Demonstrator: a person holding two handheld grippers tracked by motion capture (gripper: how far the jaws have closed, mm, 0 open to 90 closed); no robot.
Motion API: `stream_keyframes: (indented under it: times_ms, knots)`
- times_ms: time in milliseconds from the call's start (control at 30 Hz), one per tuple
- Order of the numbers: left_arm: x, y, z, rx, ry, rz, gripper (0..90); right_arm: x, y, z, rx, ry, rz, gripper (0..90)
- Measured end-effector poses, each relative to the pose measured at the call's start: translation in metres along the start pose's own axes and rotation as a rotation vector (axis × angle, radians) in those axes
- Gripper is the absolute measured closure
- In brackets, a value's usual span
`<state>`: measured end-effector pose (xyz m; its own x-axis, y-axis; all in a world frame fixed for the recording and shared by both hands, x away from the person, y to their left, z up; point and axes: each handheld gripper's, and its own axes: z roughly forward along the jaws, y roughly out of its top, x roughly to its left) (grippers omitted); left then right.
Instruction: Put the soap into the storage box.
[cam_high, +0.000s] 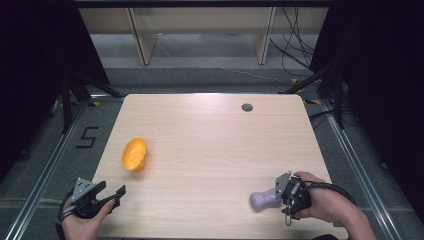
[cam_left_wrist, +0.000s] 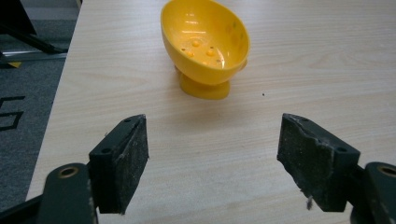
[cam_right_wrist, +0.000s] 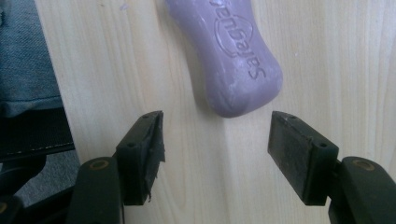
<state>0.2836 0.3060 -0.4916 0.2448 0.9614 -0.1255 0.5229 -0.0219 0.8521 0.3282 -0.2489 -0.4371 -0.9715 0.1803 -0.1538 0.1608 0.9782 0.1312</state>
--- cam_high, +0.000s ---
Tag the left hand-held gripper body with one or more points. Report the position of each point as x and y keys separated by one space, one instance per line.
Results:
x=83 y=193

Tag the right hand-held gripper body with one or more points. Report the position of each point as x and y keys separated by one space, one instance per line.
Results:
x=295 y=195

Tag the pale purple plastic toy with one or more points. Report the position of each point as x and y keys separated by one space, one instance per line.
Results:
x=265 y=199

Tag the orange perforated plastic toy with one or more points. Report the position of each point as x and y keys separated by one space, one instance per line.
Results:
x=134 y=154

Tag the person's right hand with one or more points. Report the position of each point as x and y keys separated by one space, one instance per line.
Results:
x=321 y=200

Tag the person's left hand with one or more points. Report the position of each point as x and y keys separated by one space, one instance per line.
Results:
x=83 y=226

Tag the yellow black tape piece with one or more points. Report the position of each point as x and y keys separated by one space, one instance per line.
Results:
x=313 y=101
x=95 y=103
x=295 y=81

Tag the black metal stand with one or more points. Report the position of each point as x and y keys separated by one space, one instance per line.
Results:
x=335 y=90
x=68 y=100

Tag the aluminium floor rail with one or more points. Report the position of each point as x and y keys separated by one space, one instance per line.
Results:
x=46 y=170
x=358 y=170

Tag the light wooden desk frame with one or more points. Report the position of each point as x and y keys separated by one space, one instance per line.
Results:
x=143 y=40

